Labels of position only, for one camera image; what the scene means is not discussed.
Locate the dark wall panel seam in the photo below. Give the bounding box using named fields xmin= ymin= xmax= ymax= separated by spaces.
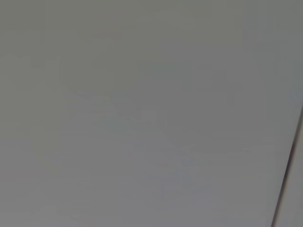
xmin=270 ymin=105 xmax=303 ymax=227

